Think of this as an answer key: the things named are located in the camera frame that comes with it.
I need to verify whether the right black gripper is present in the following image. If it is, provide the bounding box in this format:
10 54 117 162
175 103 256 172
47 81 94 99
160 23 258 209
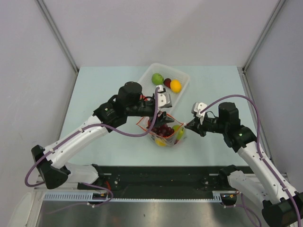
185 112 227 137

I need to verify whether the dark purple grape bunch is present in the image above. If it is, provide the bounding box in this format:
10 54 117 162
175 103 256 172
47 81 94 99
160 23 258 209
150 123 174 138

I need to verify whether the clear zip bag orange zipper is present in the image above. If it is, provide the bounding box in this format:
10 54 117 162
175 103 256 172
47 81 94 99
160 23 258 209
149 112 187 147

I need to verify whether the yellow green pear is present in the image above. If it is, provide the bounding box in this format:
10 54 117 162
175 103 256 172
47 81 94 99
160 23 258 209
172 125 185 140

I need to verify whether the yellow green mango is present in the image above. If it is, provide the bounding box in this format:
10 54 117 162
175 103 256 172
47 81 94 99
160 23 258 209
155 138 167 147

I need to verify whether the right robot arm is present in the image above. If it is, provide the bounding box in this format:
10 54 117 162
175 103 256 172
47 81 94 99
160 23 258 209
185 102 303 227

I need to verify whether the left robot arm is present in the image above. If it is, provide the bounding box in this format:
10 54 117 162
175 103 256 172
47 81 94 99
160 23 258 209
31 81 173 190

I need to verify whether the small red apple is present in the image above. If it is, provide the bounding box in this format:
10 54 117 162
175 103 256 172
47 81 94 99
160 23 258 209
140 95 148 101

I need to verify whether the white plastic basket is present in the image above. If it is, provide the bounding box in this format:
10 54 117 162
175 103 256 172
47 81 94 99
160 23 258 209
138 63 190 114

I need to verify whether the yellow lemon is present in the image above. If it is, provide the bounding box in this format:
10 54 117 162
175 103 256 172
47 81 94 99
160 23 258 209
170 79 182 93

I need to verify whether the dark plum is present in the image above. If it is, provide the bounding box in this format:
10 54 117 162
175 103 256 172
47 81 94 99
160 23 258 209
163 78 171 88

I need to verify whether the green custard apple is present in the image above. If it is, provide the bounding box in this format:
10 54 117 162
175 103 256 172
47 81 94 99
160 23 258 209
151 73 164 86

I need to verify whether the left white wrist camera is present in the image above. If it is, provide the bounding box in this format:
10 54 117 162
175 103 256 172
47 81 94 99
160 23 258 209
155 85 172 109

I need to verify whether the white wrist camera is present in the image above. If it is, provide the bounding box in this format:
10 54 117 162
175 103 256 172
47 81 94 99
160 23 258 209
155 85 172 109
191 102 207 124

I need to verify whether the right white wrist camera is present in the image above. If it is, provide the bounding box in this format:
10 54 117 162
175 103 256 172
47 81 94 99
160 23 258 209
191 102 207 124

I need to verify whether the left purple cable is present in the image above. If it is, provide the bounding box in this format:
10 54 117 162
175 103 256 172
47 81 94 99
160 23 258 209
24 87 160 209

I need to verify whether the right aluminium rail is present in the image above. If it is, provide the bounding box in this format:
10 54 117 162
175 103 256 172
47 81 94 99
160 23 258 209
237 67 272 161

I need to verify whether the right white cable duct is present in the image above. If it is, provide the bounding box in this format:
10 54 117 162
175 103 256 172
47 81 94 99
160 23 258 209
213 190 240 205

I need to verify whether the white cable duct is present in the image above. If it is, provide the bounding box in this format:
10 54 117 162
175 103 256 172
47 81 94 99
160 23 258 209
44 192 108 202
213 190 240 205

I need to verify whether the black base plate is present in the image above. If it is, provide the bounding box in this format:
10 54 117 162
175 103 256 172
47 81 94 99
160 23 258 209
78 166 251 199

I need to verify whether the left white cable duct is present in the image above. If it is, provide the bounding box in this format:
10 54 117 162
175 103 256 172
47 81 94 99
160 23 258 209
44 192 108 202

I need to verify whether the right aluminium frame post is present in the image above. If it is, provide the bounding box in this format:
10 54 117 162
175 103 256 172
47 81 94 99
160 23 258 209
242 0 288 73

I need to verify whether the aluminium frame post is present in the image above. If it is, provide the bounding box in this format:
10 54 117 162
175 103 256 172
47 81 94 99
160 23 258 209
34 0 80 73
242 0 288 73

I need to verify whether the left aluminium frame post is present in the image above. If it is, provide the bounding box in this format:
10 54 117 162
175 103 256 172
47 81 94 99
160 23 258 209
34 0 80 73

